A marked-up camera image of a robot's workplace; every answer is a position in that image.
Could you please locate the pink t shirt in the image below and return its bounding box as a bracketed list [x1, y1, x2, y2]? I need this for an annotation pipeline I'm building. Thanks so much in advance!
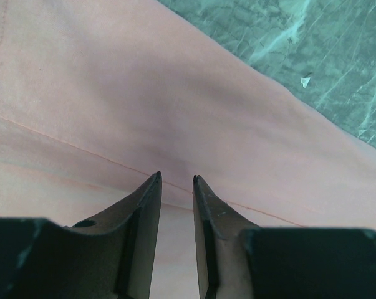
[0, 1, 376, 298]

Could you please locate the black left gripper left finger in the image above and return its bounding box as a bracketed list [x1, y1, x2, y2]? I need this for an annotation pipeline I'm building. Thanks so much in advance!
[0, 173, 162, 298]

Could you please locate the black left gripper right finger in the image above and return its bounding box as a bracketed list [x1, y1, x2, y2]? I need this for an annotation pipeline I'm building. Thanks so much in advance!
[193, 176, 376, 298]

